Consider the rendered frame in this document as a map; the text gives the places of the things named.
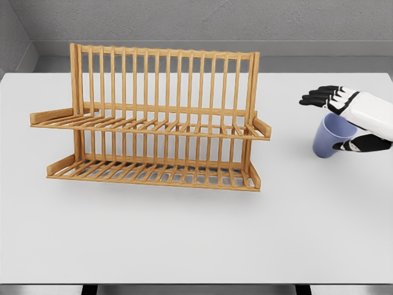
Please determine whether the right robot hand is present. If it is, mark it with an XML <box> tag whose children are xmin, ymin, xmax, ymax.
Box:
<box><xmin>298</xmin><ymin>85</ymin><xmax>393</xmax><ymax>153</ymax></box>

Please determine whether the lavender plastic cup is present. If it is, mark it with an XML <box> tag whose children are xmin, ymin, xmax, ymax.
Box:
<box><xmin>312</xmin><ymin>112</ymin><xmax>359</xmax><ymax>160</ymax></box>

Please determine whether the wooden two-tier dish rack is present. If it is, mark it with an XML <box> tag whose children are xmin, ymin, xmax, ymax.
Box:
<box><xmin>29</xmin><ymin>42</ymin><xmax>272</xmax><ymax>193</ymax></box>

